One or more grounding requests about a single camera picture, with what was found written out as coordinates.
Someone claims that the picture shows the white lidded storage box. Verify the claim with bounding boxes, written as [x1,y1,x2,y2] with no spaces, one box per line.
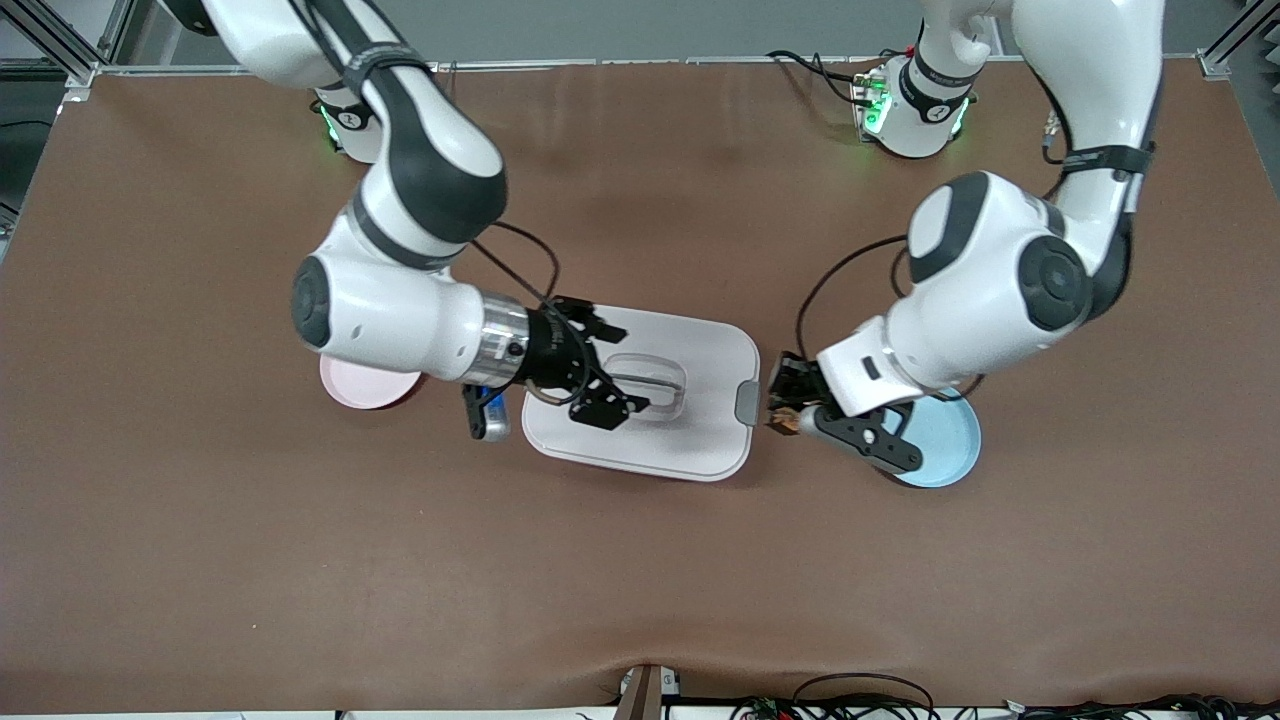
[521,305,762,483]

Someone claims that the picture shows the light blue round plate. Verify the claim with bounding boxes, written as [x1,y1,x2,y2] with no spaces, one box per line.
[880,392,983,489]

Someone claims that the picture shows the pink round plate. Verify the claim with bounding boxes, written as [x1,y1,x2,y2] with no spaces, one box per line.
[319,355,426,411]

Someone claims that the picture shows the brown table mat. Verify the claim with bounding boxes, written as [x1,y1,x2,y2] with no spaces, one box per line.
[0,58,1280,713]

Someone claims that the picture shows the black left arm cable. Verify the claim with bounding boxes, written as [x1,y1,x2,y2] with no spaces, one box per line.
[795,235,911,366]

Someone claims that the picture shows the silver table edge rail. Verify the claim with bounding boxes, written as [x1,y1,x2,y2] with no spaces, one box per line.
[100,58,1201,73]

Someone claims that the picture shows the black looped cable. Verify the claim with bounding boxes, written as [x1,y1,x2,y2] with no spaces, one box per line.
[793,672,938,720]

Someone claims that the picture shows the metal table edge bracket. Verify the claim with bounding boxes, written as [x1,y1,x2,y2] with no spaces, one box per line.
[615,665,683,720]

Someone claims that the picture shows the black cable bundle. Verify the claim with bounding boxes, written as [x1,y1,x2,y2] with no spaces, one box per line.
[1005,693,1280,720]

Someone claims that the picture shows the aluminium frame profile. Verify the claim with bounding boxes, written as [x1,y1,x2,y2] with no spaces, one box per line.
[1200,15,1280,79]
[0,0,136,91]

